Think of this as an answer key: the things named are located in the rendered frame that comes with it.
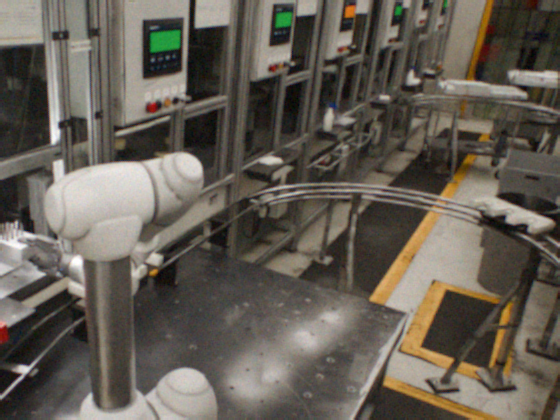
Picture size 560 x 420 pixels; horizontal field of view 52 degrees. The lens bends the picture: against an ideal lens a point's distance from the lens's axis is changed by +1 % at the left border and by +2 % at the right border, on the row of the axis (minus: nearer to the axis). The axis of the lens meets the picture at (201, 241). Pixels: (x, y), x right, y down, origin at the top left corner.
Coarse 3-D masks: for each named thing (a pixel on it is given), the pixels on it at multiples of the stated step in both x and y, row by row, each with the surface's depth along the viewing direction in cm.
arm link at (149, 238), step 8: (152, 224) 126; (144, 232) 132; (152, 232) 131; (160, 232) 178; (144, 240) 138; (152, 240) 168; (136, 248) 167; (144, 248) 167; (152, 248) 169; (136, 256) 169; (144, 256) 169; (136, 264) 170
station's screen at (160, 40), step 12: (168, 24) 209; (180, 24) 216; (156, 36) 205; (168, 36) 211; (180, 36) 218; (156, 48) 207; (168, 48) 213; (180, 48) 220; (156, 60) 209; (168, 60) 215
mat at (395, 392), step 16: (384, 384) 289; (400, 384) 290; (384, 400) 278; (400, 400) 279; (416, 400) 279; (432, 400) 280; (448, 400) 282; (384, 416) 268; (400, 416) 269; (416, 416) 269; (432, 416) 270; (448, 416) 270; (464, 416) 271; (480, 416) 272; (496, 416) 273
